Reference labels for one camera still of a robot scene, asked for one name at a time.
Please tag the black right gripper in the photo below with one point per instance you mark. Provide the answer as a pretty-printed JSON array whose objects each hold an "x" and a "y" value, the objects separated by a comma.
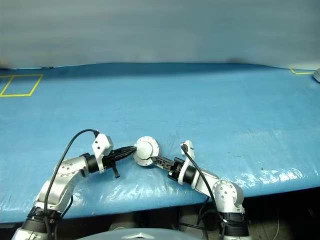
[{"x": 176, "y": 168}]

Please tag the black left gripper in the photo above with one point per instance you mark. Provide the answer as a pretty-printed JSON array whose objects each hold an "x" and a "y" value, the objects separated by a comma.
[{"x": 109, "y": 160}]

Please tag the round finned motor lid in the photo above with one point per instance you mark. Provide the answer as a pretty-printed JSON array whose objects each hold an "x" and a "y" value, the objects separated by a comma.
[{"x": 146, "y": 149}]

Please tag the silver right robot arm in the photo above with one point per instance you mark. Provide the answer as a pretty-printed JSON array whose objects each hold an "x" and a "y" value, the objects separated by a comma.
[{"x": 225, "y": 195}]

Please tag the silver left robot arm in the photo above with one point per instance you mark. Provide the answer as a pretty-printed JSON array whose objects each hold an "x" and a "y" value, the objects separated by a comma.
[{"x": 65, "y": 175}]

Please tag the blue plastic table cover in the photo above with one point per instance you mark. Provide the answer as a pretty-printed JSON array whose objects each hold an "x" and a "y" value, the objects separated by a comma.
[{"x": 160, "y": 105}]

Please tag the silver robot torso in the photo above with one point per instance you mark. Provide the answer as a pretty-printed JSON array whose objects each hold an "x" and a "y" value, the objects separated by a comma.
[{"x": 147, "y": 235}]

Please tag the small dark clip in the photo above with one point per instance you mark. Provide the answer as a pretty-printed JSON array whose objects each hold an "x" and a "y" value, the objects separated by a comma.
[{"x": 47, "y": 67}]

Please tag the grey round object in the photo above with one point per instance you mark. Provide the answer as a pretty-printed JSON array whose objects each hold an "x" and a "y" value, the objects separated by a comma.
[{"x": 317, "y": 75}]

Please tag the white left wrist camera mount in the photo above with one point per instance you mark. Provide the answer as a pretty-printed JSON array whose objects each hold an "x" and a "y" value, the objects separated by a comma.
[{"x": 101, "y": 147}]

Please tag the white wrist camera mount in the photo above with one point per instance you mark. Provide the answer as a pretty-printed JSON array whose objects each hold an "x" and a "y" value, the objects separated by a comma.
[
  {"x": 101, "y": 147},
  {"x": 188, "y": 148}
]

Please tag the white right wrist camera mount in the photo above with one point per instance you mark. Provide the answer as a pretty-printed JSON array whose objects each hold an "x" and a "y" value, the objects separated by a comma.
[{"x": 188, "y": 148}]

